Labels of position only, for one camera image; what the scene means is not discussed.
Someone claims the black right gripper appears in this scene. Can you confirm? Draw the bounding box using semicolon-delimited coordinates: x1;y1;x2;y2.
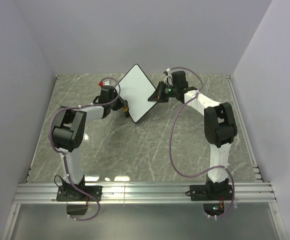
147;82;177;104

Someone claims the yellow black whiteboard eraser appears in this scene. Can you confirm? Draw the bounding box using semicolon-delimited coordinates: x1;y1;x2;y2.
123;106;129;112

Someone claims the black framed small whiteboard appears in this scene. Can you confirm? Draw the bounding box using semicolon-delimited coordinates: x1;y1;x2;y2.
119;64;157;123

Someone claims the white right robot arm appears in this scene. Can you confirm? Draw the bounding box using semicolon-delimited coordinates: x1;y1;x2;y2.
148;81;237;200

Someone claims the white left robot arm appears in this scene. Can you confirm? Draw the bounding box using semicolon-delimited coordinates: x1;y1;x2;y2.
49;97;128;201

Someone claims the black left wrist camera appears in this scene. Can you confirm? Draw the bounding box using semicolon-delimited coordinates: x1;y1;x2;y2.
93;85;116;104

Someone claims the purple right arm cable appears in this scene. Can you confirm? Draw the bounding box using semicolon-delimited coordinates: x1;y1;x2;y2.
169;66;236;220

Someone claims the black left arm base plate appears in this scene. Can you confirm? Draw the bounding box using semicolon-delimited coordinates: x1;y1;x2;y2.
56;185;102;202

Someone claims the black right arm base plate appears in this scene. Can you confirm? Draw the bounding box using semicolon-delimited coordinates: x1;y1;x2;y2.
185;181;234;201

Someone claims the aluminium right side rail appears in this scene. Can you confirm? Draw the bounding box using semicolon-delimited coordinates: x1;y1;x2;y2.
226;74;264;183

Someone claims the aluminium front mounting rail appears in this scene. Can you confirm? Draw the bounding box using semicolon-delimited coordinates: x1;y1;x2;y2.
13;181;276;204

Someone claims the aluminium left side rail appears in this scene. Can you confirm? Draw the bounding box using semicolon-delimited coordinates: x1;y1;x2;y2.
1;203;21;240

